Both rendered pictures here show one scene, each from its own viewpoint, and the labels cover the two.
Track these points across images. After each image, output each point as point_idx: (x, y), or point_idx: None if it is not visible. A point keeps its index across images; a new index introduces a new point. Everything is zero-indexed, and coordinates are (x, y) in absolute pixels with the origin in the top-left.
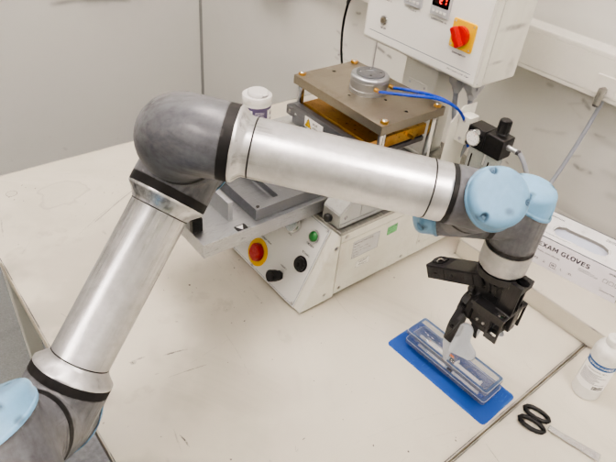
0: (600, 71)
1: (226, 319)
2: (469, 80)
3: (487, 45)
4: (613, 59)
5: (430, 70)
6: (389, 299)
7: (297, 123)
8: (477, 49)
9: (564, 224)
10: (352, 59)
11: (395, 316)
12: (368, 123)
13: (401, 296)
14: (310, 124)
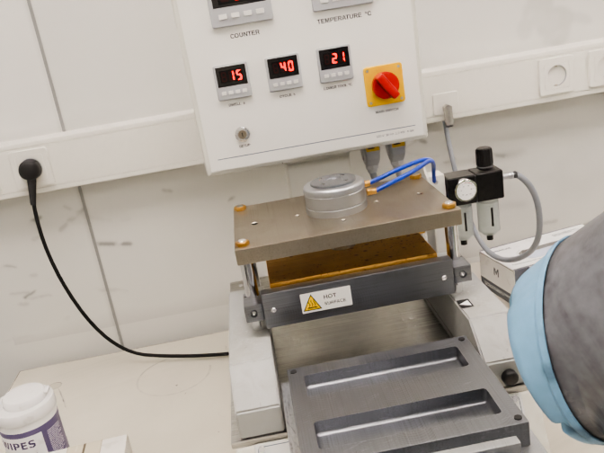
0: (432, 93)
1: None
2: (417, 131)
3: (421, 78)
4: (439, 74)
5: (335, 162)
6: (555, 445)
7: (283, 321)
8: (412, 90)
9: (515, 249)
10: (234, 207)
11: (597, 450)
12: (433, 220)
13: (553, 430)
14: (317, 301)
